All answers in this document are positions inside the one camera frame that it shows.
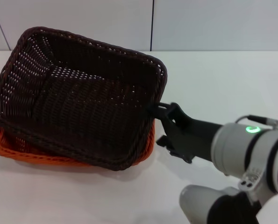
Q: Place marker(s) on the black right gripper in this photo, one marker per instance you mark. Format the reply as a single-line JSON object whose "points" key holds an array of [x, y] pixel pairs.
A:
{"points": [[194, 137]]}

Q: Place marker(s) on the dark brown woven basket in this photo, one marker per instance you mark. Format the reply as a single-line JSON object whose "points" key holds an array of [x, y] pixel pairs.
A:
{"points": [[82, 102]]}

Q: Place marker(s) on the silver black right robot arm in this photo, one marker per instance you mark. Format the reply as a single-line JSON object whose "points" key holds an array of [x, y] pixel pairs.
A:
{"points": [[246, 149]]}

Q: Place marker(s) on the orange woven basket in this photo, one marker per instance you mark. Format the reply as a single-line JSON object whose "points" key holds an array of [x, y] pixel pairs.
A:
{"points": [[3, 145]]}

